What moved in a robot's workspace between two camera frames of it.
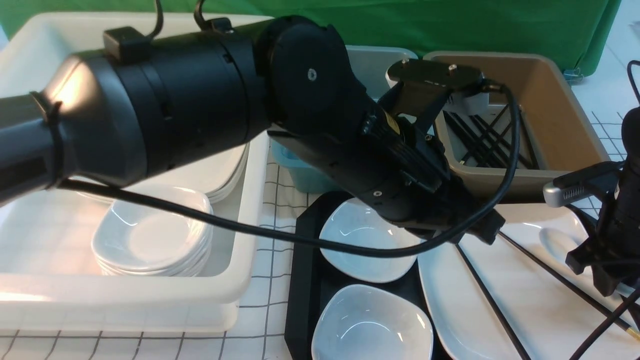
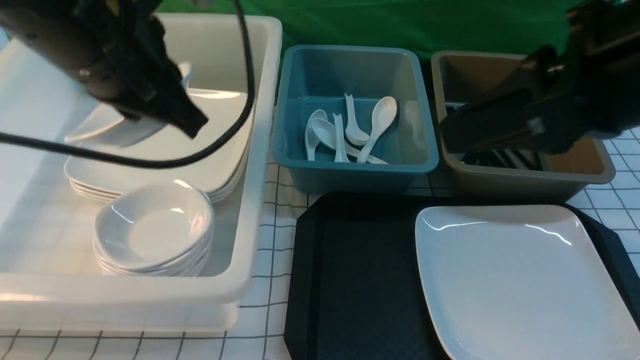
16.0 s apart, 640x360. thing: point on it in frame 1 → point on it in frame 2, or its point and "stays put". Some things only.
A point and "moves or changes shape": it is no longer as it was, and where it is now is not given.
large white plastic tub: (49, 281) stays put
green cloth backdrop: (577, 32) stays put
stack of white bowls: (132, 239) stays put
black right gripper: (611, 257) → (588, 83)
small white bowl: (368, 322) moves or changes shape
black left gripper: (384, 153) → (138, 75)
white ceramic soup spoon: (624, 287) moves or changes shape
